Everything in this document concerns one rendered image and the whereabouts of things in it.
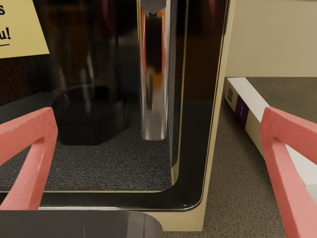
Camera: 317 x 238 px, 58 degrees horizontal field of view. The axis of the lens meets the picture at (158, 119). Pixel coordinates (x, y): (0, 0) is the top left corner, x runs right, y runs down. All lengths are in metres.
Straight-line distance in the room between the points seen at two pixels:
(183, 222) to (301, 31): 0.52
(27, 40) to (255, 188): 0.32
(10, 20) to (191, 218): 0.25
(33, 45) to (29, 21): 0.02
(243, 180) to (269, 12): 0.39
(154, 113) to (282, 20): 0.57
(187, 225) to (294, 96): 0.39
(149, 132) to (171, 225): 0.19
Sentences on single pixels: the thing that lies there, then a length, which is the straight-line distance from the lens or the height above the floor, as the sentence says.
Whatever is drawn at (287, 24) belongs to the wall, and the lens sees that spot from 0.71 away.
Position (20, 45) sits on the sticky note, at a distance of 0.21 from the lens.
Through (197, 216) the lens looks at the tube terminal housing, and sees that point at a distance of 0.33.
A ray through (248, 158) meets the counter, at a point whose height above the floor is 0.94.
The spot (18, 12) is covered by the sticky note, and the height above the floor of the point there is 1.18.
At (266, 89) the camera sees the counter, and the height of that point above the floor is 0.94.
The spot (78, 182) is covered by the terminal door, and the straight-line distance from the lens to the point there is 0.28.
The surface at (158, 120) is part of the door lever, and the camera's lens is 0.16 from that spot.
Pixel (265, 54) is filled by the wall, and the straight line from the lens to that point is 0.72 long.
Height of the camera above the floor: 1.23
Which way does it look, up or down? 34 degrees down
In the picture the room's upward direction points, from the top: straight up
